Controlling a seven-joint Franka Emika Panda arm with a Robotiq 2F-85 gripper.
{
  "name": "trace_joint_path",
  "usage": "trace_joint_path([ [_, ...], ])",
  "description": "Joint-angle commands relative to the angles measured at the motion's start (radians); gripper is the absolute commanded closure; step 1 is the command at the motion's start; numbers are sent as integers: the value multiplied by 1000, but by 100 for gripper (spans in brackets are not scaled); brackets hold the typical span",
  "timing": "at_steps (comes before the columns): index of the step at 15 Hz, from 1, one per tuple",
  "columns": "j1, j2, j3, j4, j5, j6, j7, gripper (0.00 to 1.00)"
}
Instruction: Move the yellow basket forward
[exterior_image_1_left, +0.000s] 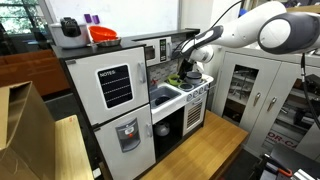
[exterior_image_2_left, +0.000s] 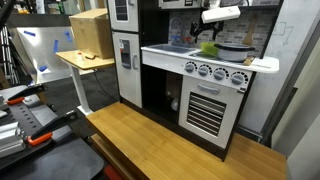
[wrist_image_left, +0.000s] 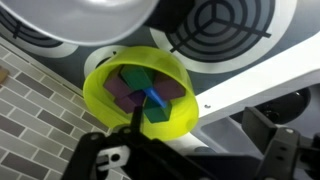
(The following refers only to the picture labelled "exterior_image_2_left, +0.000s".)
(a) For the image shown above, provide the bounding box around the toy kitchen playset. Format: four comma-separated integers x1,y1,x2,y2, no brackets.
106,0,284,163

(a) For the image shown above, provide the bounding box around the aluminium extrusion bar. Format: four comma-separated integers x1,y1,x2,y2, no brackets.
0,121,27,158

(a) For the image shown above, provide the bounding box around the yellow-green plastic basket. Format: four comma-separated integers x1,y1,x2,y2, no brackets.
200,41,219,57

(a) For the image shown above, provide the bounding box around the leaning whiteboard with sketch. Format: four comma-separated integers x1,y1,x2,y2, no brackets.
238,0,320,134

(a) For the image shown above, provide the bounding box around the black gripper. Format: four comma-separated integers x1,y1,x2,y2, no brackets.
189,20,225,44

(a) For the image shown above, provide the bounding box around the small wooden piece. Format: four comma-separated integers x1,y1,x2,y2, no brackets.
243,56,255,67

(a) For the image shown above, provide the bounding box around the orange black clamp tool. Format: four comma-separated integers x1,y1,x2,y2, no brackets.
0,99,81,168

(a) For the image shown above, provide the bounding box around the cardboard box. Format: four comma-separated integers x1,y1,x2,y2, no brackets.
69,8,115,60

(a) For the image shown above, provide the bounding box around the white upper fridge door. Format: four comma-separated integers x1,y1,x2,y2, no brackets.
107,0,140,33

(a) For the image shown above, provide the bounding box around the wooden spatula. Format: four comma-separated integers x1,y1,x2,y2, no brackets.
242,13,260,47

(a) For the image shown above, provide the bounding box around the grey pot with dark rim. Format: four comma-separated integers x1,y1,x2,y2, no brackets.
214,42,256,63

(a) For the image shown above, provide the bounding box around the shiny metal panel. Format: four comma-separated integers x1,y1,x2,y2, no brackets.
8,26,96,86

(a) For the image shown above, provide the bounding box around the black clamp with orange grip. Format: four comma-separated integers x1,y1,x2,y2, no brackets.
5,83,46,106
26,111,79,148

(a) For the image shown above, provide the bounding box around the grey stove knob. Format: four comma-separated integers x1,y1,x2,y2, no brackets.
230,71,249,86
197,64,213,77
184,61,198,74
213,67,228,81

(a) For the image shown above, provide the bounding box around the grey toy faucet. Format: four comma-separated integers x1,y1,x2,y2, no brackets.
168,16,185,46

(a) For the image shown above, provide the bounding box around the black floor cable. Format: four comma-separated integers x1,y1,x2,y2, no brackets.
93,68,119,103

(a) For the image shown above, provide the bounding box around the grey toy sink basin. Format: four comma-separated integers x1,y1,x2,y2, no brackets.
146,44,197,54

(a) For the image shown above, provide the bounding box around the light wooden side table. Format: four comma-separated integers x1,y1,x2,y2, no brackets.
55,49,115,117

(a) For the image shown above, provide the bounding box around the toy microwave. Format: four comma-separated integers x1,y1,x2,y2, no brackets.
158,0,204,10

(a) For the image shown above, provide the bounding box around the grey water dispenser panel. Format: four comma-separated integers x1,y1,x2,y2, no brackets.
119,39,132,70

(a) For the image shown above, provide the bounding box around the silver toy kettle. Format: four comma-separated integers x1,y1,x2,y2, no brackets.
170,98,180,112

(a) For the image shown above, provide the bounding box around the white toy oven door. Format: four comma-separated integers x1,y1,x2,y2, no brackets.
178,75,246,149

